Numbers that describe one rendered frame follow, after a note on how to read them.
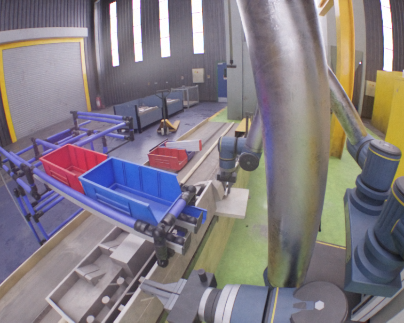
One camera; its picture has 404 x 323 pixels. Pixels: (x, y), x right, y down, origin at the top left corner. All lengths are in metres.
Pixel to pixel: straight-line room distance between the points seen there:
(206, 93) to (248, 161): 9.79
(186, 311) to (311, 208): 0.28
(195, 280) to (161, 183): 0.36
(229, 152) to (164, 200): 0.64
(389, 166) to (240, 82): 5.82
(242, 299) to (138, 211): 0.35
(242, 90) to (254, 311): 6.45
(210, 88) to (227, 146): 9.49
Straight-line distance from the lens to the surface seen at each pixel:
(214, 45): 10.57
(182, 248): 0.58
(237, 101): 6.60
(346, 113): 1.24
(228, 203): 1.33
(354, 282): 0.87
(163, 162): 1.86
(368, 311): 1.46
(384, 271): 0.90
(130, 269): 0.85
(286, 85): 0.23
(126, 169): 0.73
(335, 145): 4.59
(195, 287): 0.42
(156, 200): 0.71
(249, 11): 0.25
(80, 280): 0.96
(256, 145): 1.00
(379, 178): 1.13
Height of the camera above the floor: 1.61
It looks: 26 degrees down
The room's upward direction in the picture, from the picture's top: 3 degrees counter-clockwise
